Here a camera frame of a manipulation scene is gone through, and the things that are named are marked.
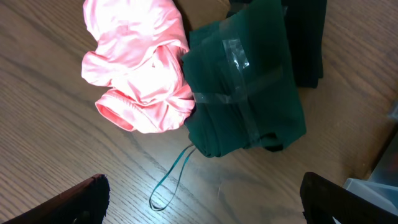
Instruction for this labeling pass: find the dark green taped garment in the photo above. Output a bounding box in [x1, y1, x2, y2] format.
[176, 0, 306, 165]

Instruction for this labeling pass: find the clear plastic storage bin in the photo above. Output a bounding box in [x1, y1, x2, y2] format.
[343, 102, 397, 215]

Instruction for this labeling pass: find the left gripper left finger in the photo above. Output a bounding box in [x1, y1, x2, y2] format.
[4, 174, 110, 224]

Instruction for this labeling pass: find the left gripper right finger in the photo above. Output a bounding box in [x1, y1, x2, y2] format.
[300, 172, 397, 224]

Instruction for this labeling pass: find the pink satin garment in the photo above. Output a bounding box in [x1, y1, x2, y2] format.
[81, 0, 195, 133]

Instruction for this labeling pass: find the black folded garment left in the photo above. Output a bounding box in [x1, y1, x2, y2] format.
[229, 0, 328, 88]

